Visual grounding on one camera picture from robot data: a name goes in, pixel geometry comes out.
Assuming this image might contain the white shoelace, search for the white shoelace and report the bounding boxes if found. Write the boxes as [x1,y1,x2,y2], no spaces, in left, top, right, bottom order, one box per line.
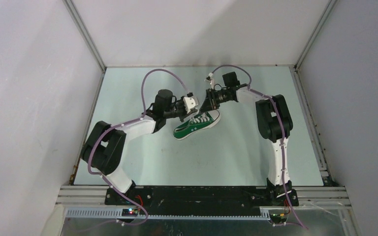
[189,112,213,125]

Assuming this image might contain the grey slotted cable duct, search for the grey slotted cable duct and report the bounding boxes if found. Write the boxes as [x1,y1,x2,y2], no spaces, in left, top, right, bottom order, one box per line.
[65,207,270,221]

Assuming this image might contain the controller board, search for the controller board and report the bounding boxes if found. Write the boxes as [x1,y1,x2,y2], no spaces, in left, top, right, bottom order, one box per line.
[269,213,289,225]
[122,208,139,217]

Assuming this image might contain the green canvas sneaker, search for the green canvas sneaker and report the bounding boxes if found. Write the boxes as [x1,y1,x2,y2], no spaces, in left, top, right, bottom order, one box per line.
[173,110,221,140]

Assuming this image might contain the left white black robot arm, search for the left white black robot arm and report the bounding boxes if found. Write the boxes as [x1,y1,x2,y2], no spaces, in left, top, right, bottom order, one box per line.
[80,89,198,205]

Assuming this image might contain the left controller board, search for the left controller board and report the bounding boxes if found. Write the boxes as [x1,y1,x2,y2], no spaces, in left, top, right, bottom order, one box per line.
[122,208,139,217]

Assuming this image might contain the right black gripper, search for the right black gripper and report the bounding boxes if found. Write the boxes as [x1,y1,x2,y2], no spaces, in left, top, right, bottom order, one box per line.
[198,88,230,114]

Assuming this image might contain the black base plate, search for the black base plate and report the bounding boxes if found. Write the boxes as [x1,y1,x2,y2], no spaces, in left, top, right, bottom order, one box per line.
[104,185,299,216]

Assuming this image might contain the right controller board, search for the right controller board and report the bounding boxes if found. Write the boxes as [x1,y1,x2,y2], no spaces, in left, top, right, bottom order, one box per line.
[269,213,289,225]

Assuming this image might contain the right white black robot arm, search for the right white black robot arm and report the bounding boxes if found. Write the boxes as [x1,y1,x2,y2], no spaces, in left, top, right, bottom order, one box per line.
[200,72,295,207]

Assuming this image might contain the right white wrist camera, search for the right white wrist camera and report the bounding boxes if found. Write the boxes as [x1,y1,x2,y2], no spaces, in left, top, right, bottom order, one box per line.
[205,73,215,89]

